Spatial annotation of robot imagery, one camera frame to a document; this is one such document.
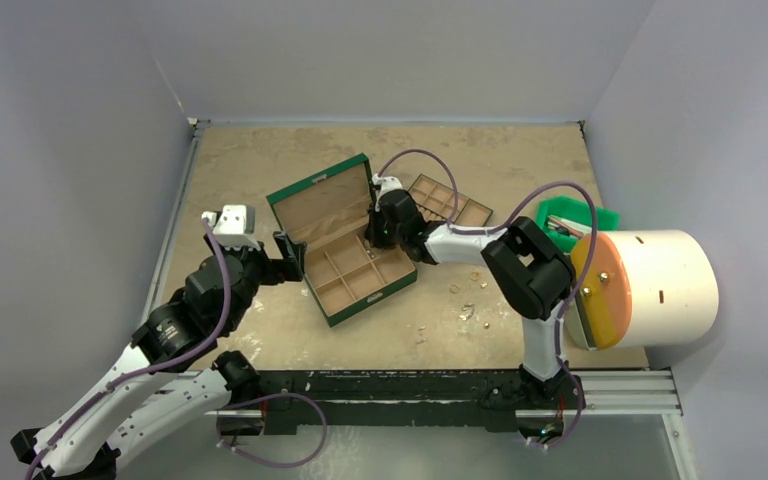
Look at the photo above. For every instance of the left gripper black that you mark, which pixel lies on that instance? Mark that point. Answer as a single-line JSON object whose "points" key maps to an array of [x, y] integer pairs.
{"points": [[277, 269]]}

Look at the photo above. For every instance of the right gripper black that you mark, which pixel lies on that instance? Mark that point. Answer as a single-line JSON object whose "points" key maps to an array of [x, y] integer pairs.
{"points": [[379, 229]]}

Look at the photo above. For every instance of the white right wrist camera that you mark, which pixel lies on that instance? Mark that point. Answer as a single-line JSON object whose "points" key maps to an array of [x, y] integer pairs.
{"points": [[383, 184]]}

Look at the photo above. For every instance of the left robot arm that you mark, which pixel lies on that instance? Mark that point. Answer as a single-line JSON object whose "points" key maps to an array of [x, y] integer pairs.
{"points": [[142, 398]]}

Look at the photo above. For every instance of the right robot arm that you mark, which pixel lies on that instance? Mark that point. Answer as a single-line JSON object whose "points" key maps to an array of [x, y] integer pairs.
{"points": [[534, 276]]}

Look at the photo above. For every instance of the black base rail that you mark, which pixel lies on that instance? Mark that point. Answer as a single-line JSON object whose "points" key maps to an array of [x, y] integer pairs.
{"points": [[491, 399]]}

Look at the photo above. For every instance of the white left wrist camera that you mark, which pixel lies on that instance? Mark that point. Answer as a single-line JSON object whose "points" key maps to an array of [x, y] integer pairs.
{"points": [[233, 226]]}

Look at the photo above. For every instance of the green jewelry box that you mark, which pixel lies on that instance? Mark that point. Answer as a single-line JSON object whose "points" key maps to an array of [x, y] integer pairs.
{"points": [[328, 211]]}

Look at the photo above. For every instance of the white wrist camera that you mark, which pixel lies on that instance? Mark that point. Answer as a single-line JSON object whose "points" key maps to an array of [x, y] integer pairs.
{"points": [[383, 184], [233, 226]]}

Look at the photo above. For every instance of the green plastic bin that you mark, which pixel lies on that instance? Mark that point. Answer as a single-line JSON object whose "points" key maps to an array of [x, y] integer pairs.
{"points": [[564, 220]]}

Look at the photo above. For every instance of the white cylinder orange lid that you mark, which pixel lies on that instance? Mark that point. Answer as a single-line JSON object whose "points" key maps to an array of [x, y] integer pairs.
{"points": [[644, 289]]}

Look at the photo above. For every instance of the green ring tray insert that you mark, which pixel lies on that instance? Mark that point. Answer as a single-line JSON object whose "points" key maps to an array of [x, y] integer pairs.
{"points": [[436, 202]]}

